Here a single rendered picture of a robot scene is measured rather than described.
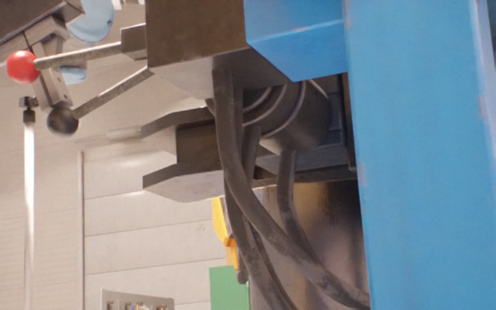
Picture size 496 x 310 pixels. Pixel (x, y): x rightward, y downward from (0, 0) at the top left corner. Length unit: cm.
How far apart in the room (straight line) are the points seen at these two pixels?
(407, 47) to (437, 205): 7
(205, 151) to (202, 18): 39
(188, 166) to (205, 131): 6
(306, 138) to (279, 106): 12
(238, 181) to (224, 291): 796
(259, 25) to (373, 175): 45
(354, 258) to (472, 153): 101
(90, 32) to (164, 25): 54
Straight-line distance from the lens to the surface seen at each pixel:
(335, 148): 114
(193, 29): 88
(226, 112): 88
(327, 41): 84
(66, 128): 102
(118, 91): 100
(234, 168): 87
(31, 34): 107
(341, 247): 139
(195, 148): 124
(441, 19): 42
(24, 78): 99
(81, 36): 143
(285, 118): 100
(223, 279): 883
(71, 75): 155
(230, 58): 87
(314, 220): 138
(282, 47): 85
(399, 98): 41
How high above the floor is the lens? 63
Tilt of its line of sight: 14 degrees up
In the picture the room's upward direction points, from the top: 4 degrees counter-clockwise
